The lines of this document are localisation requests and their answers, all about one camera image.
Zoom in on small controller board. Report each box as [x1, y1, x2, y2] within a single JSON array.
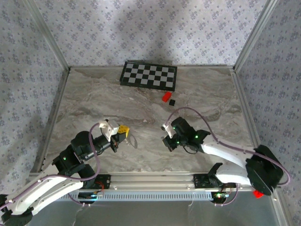
[[78, 192, 104, 201], [211, 192, 230, 202]]

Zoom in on aluminium base extrusion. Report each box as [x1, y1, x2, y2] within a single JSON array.
[[94, 171, 212, 191]]

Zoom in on black and grey chessboard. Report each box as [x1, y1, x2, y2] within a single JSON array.
[[119, 61, 178, 92]]

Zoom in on grey metal sheet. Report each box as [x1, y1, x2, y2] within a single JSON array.
[[30, 200, 287, 226]]

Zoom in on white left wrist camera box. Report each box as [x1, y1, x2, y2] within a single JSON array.
[[98, 119, 120, 142]]

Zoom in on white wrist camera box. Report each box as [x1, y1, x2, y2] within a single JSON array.
[[161, 123, 176, 139], [98, 119, 120, 142]]

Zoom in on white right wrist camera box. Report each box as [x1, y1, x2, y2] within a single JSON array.
[[161, 123, 176, 139]]

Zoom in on aluminium frame rail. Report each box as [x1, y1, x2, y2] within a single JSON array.
[[230, 67, 268, 164], [32, 68, 71, 167], [69, 65, 235, 70], [272, 188, 296, 226]]

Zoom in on grey slotted cable duct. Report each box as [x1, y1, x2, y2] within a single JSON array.
[[68, 190, 214, 202]]

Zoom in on aluminium frame post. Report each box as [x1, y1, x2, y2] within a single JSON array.
[[23, 0, 71, 73], [232, 0, 280, 71]]

